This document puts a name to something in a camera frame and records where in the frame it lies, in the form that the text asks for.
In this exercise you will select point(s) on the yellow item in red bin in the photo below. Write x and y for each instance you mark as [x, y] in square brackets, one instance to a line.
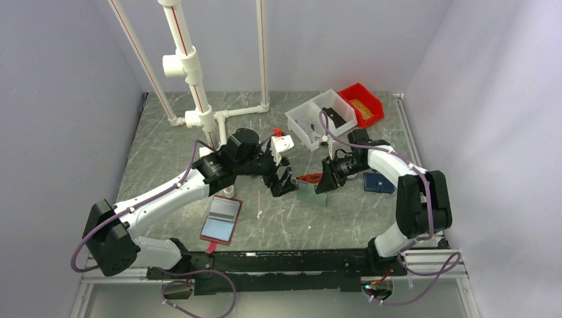
[362, 109]

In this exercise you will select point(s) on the red handled adjustable wrench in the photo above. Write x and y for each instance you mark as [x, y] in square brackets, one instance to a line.
[311, 178]

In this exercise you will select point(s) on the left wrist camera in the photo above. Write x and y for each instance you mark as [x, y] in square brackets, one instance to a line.
[279, 144]

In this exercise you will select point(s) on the black part in bin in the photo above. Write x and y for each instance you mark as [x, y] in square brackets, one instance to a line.
[336, 119]

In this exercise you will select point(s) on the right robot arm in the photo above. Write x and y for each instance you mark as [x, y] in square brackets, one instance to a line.
[422, 200]

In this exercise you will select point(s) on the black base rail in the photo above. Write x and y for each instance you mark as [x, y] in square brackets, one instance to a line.
[346, 270]

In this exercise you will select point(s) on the red card holder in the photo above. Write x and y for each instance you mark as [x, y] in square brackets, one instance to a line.
[220, 223]

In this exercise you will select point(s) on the grey parts in bin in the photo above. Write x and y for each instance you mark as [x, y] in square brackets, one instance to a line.
[309, 130]

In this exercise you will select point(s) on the white divided bin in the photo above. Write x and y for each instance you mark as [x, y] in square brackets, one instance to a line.
[311, 111]

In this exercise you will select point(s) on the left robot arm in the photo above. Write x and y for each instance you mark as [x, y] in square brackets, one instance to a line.
[113, 232]

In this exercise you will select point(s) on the red plastic bin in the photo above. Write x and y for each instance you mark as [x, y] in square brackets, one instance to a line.
[359, 91]

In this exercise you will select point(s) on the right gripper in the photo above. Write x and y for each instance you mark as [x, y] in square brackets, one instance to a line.
[331, 175]

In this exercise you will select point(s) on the navy blue card holder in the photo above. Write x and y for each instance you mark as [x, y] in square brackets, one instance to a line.
[375, 182]

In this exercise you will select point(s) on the white pvc pipe frame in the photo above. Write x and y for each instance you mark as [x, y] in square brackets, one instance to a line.
[184, 63]

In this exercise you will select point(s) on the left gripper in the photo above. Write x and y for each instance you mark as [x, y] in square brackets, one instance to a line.
[272, 181]

